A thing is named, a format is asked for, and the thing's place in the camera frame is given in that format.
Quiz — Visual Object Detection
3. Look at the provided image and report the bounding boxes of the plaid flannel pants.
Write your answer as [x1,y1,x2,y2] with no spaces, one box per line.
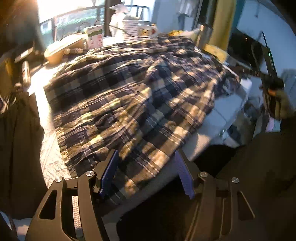
[44,36,240,206]

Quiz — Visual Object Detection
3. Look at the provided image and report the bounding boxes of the yellow curtain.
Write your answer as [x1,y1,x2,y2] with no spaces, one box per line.
[209,0,236,51]

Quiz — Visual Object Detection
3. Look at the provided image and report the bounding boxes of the white perforated plastic basket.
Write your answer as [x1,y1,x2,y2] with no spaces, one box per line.
[113,20,146,42]

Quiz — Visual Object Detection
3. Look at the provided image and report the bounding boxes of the yellow plastic bowl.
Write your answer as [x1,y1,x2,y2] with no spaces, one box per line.
[44,34,85,66]

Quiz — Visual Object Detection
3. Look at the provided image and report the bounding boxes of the white tissue in basket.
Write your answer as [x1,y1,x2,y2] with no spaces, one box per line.
[108,4,128,26]

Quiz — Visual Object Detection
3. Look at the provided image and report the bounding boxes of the green white milk carton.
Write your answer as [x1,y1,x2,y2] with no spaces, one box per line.
[84,25,103,49]

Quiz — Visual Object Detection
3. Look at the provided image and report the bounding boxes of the black balcony railing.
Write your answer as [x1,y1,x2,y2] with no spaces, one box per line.
[39,4,151,42]

